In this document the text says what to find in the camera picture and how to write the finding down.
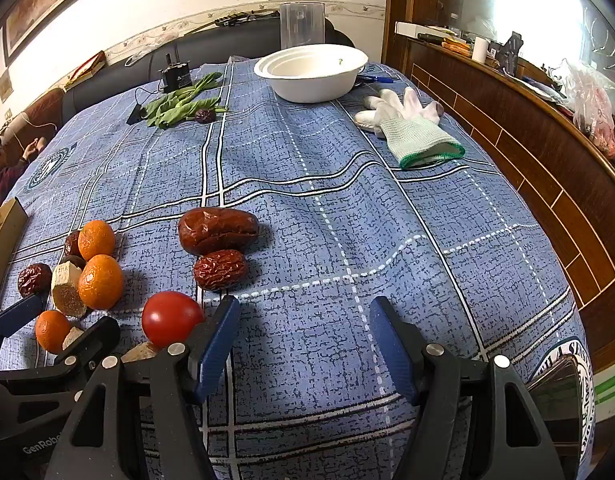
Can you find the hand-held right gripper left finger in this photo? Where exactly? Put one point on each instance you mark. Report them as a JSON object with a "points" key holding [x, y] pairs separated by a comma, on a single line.
{"points": [[217, 342]]}

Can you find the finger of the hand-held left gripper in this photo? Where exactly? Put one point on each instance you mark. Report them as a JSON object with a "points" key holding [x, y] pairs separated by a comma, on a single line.
{"points": [[20, 317], [95, 336]]}

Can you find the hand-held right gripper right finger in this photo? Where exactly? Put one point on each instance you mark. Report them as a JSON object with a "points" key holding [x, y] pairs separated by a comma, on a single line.
{"points": [[392, 352]]}

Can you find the orange mandarin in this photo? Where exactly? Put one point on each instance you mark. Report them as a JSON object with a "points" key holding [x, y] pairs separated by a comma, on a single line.
{"points": [[50, 331], [96, 240], [101, 282]]}

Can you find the red tomato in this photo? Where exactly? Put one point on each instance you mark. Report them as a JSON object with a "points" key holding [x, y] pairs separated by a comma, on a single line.
{"points": [[171, 316]]}

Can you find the small wrinkled red date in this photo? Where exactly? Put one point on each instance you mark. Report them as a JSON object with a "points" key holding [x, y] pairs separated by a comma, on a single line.
{"points": [[33, 280], [221, 270]]}

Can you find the shallow cardboard box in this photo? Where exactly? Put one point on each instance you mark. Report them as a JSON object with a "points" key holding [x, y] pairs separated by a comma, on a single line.
{"points": [[2, 240]]}

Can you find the dark brown date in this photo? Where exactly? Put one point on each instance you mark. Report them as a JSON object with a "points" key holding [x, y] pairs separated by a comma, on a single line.
{"points": [[71, 244], [75, 261]]}

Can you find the large glossy red date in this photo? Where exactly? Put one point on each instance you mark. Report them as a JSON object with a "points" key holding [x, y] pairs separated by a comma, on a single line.
{"points": [[217, 231]]}

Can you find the blue plaid bed sheet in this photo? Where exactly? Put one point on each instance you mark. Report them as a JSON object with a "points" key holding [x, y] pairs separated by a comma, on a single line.
{"points": [[337, 185]]}

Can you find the brown cushion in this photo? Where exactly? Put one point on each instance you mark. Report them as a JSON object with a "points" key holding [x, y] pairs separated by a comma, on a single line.
{"points": [[43, 109]]}

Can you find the white glove green cuff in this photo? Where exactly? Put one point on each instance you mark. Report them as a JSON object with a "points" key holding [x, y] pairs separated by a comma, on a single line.
{"points": [[417, 140]]}

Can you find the flat black object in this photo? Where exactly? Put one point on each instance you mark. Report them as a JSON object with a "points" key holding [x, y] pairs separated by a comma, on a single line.
{"points": [[135, 114]]}

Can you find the dark red date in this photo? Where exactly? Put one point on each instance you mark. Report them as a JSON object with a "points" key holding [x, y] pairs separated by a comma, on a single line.
{"points": [[205, 116]]}

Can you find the small framed picture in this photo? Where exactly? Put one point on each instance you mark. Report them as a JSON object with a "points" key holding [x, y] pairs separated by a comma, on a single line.
{"points": [[5, 85]]}

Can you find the folded white glove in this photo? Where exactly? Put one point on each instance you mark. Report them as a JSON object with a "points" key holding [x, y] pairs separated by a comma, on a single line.
{"points": [[367, 119]]}

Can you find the green leafy vegetable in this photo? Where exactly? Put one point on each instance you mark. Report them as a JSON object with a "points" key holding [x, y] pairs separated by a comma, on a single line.
{"points": [[180, 104]]}

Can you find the black leather sofa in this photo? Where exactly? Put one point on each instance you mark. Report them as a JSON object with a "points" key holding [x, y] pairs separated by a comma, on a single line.
{"points": [[112, 80]]}

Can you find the red gift box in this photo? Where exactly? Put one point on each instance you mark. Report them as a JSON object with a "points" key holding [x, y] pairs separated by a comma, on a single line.
{"points": [[85, 69]]}

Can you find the wooden cabinet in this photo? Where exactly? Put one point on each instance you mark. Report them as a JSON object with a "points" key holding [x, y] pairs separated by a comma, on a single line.
{"points": [[487, 102]]}

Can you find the small black device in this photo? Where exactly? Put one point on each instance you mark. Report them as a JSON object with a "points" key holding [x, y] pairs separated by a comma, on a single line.
{"points": [[176, 77]]}

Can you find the white bowl stack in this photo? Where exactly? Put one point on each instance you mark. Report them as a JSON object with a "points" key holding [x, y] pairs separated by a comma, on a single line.
{"points": [[312, 91]]}

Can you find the blue pen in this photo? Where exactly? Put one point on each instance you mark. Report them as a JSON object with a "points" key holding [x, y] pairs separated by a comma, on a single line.
{"points": [[380, 79]]}

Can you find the small white bowl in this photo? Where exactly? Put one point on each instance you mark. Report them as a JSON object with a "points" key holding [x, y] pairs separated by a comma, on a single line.
{"points": [[312, 62]]}

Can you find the white paper roll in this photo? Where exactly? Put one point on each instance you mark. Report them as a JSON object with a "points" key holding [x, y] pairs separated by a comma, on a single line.
{"points": [[481, 50]]}

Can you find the clear plastic bag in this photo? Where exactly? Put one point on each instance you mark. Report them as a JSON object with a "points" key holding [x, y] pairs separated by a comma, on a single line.
{"points": [[590, 105]]}

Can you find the black stand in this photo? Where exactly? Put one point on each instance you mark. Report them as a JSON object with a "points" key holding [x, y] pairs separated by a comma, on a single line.
{"points": [[510, 52]]}

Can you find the flat white box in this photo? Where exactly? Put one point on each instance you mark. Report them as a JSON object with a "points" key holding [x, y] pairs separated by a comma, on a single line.
{"points": [[412, 29]]}

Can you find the clear plastic measuring cup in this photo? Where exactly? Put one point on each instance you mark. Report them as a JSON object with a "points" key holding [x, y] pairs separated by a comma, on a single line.
{"points": [[301, 22]]}

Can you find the framed wall painting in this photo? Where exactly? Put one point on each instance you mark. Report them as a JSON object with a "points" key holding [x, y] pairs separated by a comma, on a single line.
{"points": [[42, 5]]}

